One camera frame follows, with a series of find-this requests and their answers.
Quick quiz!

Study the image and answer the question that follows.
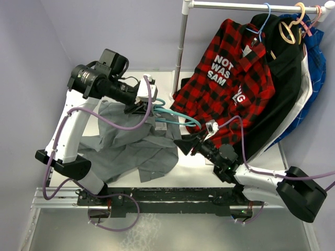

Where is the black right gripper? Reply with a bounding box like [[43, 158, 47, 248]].
[[174, 129, 223, 168]]

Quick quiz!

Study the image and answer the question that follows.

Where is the teal plastic hanger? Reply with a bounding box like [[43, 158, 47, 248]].
[[153, 98, 202, 129]]

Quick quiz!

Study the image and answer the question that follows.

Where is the grey button-up shirt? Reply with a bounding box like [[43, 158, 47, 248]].
[[79, 113, 181, 183]]

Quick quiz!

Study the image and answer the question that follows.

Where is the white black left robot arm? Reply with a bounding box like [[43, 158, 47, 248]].
[[35, 49, 158, 205]]

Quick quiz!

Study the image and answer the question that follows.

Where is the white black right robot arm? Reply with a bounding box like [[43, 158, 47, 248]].
[[174, 135, 327, 223]]

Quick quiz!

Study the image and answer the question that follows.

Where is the red black plaid shirt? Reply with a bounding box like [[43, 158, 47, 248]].
[[170, 19, 275, 147]]

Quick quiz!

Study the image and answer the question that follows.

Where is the white hanging shirt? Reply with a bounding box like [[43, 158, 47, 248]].
[[253, 43, 312, 157]]

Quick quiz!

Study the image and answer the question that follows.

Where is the black hanging shirt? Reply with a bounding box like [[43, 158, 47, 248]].
[[180, 13, 306, 183]]

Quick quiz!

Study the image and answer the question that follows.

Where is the blue checked shirt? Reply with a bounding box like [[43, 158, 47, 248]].
[[267, 15, 326, 149]]

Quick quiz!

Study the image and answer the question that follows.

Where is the pink plastic hanger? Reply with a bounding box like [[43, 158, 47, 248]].
[[299, 5, 322, 38]]

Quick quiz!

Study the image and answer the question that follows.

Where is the beige wooden hanger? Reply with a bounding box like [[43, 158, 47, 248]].
[[265, 3, 305, 61]]

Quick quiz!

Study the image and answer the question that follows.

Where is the blue white paper hang tag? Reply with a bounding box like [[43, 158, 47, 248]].
[[155, 122, 168, 131]]

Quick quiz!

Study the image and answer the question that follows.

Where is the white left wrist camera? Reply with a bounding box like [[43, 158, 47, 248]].
[[135, 74, 158, 104]]

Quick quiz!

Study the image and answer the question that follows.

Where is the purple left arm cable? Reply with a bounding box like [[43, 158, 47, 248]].
[[42, 75, 154, 201]]

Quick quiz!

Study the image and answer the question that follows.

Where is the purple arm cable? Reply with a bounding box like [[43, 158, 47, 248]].
[[217, 115, 335, 191], [42, 75, 154, 201]]

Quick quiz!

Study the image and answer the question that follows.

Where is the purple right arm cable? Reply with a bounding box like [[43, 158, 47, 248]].
[[217, 115, 335, 191]]

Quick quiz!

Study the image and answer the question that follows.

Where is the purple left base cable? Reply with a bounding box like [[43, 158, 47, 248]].
[[87, 191, 141, 232]]

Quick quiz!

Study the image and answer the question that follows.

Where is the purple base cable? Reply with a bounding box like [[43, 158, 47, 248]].
[[234, 200, 265, 226], [87, 191, 141, 232]]

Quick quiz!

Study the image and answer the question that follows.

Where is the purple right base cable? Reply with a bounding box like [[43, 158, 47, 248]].
[[234, 200, 265, 226]]

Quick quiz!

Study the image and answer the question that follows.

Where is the aluminium extrusion rail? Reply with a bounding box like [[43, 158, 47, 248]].
[[31, 185, 309, 210]]

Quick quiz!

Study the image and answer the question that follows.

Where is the light blue wire hanger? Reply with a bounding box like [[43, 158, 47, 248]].
[[245, 2, 271, 42]]

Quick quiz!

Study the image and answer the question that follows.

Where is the silver clothes rack frame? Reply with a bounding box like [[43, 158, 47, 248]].
[[169, 1, 334, 100]]

